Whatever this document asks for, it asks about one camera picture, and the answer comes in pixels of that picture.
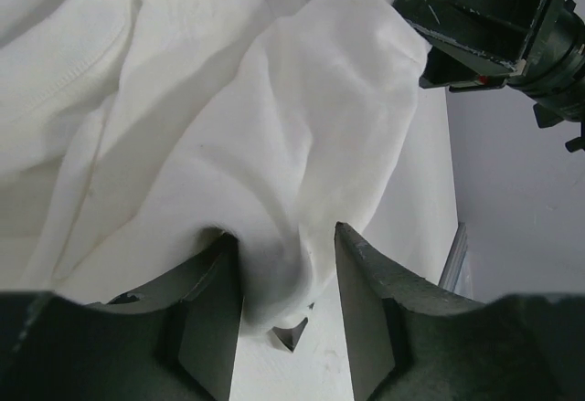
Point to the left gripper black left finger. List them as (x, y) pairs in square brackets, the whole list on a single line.
[(202, 301)]

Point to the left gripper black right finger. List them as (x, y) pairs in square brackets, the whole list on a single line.
[(376, 293)]

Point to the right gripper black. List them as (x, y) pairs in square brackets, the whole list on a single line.
[(490, 37)]

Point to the right aluminium frame post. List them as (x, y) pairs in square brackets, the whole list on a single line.
[(454, 263)]

